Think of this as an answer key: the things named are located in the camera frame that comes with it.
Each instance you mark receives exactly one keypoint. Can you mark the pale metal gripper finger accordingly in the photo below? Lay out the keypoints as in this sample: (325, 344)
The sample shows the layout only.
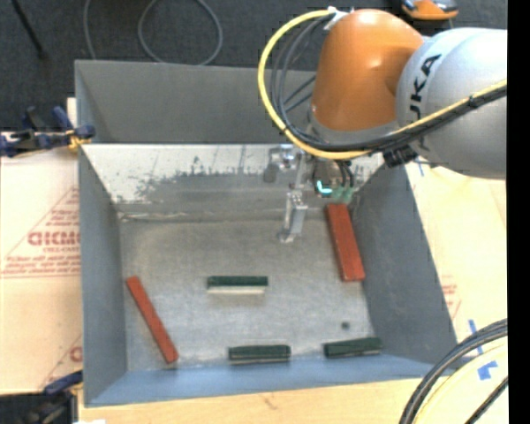
(299, 221)
(288, 223)

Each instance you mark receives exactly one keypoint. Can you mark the red-brown flat block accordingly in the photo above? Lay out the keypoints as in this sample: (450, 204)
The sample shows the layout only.
(345, 243)
(151, 319)

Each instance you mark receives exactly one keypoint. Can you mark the grey metal bin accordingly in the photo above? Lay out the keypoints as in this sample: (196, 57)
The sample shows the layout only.
(247, 254)

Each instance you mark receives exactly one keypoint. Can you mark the dark green flat block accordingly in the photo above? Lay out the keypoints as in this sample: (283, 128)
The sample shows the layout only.
(237, 281)
(352, 347)
(259, 353)

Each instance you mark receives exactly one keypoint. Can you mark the brown cardboard board, red print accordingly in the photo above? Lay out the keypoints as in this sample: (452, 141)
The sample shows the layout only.
(35, 307)

